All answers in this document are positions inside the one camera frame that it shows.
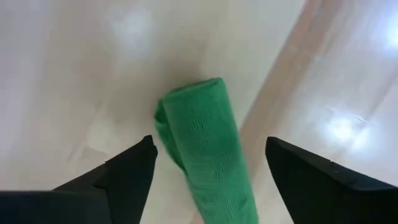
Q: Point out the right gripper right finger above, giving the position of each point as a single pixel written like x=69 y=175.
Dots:
x=311 y=186

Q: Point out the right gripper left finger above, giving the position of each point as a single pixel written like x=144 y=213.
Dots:
x=124 y=186

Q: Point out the green elastic bandage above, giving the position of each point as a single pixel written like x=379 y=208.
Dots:
x=205 y=140

